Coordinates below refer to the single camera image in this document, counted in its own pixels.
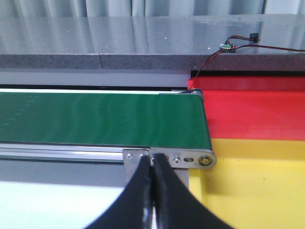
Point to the grey stone counter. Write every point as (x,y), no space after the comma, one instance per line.
(151,43)

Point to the red plastic tray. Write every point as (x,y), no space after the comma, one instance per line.
(248,107)

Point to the green conveyor belt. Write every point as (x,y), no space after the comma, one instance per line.
(157,120)

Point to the aluminium conveyor side rail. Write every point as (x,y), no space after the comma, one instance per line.
(67,153)

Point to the grey curtain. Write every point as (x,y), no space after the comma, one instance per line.
(127,8)

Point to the small black connector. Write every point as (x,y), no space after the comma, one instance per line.
(254,37)

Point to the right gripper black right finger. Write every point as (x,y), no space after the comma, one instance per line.
(176,207)

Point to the yellow plastic tray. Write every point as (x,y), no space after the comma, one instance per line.
(256,184)

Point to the small green circuit board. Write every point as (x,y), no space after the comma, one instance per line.
(226,46)

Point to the steel conveyor end plate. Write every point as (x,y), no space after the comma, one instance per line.
(187,158)

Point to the steel conveyor support bracket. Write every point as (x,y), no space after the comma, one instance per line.
(133,159)

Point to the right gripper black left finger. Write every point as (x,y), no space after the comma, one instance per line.
(133,208)

